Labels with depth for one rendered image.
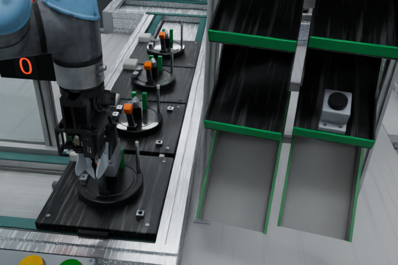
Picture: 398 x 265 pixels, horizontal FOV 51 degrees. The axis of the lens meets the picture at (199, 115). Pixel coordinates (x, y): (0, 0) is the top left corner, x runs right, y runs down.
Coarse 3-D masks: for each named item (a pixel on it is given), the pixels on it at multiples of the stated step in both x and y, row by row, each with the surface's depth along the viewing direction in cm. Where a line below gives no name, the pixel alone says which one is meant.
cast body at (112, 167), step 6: (114, 150) 83; (120, 150) 88; (96, 156) 84; (114, 156) 84; (120, 156) 88; (114, 162) 85; (120, 162) 89; (108, 168) 84; (114, 168) 84; (108, 174) 85; (114, 174) 85
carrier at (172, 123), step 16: (144, 96) 112; (112, 112) 117; (144, 112) 113; (160, 112) 114; (176, 112) 118; (128, 128) 106; (144, 128) 107; (160, 128) 110; (176, 128) 111; (128, 144) 104; (144, 144) 104; (176, 144) 105
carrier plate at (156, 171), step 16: (128, 160) 99; (144, 160) 99; (160, 160) 99; (64, 176) 93; (144, 176) 94; (160, 176) 94; (64, 192) 89; (144, 192) 90; (160, 192) 90; (48, 208) 85; (64, 208) 85; (80, 208) 85; (128, 208) 85; (144, 208) 86; (160, 208) 86; (48, 224) 81; (64, 224) 81; (80, 224) 81; (96, 224) 82; (112, 224) 82; (128, 224) 82; (144, 224) 82
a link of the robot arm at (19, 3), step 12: (0, 0) 42; (12, 0) 42; (24, 0) 43; (0, 12) 42; (12, 12) 42; (24, 12) 44; (0, 24) 42; (12, 24) 43; (24, 24) 46; (0, 36) 46; (12, 36) 48; (24, 36) 52; (0, 48) 51
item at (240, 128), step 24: (240, 48) 82; (240, 72) 78; (264, 72) 78; (288, 72) 77; (216, 96) 76; (240, 96) 75; (264, 96) 75; (216, 120) 73; (240, 120) 72; (264, 120) 72
